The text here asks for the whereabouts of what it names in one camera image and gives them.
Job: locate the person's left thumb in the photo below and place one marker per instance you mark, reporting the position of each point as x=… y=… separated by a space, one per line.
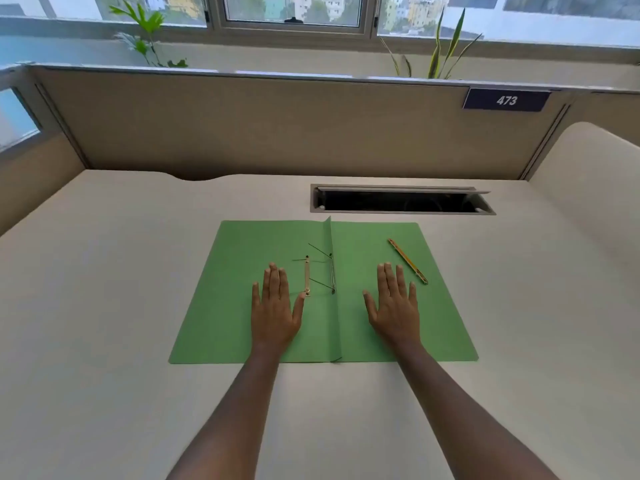
x=298 y=307

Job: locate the person's right middle finger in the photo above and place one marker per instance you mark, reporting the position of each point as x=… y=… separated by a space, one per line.
x=389 y=279

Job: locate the leafy green potted plant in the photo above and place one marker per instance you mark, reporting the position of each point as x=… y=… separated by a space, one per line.
x=145 y=29

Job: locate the blue number sign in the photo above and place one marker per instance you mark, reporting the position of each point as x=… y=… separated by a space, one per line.
x=506 y=100

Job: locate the snake plant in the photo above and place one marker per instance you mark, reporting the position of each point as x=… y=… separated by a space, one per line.
x=439 y=54

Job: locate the person's left middle finger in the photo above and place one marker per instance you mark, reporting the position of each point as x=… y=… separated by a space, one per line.
x=274 y=280

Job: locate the green paper file folder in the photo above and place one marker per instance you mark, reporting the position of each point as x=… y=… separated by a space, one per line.
x=225 y=294

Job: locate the side partition with glass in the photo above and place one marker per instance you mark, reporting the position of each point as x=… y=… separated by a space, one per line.
x=30 y=159

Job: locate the person's right hand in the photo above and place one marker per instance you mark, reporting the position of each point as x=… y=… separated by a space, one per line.
x=396 y=319

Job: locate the sliding glass window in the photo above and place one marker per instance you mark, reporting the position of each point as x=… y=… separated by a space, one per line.
x=295 y=25

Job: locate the beige desk partition panel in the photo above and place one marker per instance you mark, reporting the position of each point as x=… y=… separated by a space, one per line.
x=280 y=127

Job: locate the metal prong file fastener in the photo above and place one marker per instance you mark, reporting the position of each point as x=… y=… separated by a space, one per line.
x=332 y=274

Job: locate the person's left hand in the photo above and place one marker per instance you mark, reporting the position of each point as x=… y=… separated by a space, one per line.
x=272 y=319

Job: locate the person's right thumb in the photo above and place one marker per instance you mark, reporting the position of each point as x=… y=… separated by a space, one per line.
x=370 y=307

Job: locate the person's right little finger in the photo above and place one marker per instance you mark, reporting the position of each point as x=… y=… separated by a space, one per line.
x=412 y=296

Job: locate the person's left little finger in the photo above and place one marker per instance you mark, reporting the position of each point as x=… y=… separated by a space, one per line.
x=256 y=297

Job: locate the person's left forearm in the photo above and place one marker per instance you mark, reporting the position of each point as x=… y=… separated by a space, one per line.
x=235 y=419

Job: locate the brass fastener compressor bar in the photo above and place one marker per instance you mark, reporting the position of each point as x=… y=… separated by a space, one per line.
x=307 y=274

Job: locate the person's right forearm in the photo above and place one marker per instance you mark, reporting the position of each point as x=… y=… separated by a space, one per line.
x=460 y=419

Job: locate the yellow fastener strip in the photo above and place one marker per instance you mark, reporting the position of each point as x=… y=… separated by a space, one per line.
x=407 y=261

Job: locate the curved beige side partition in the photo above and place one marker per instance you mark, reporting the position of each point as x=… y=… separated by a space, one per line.
x=590 y=179

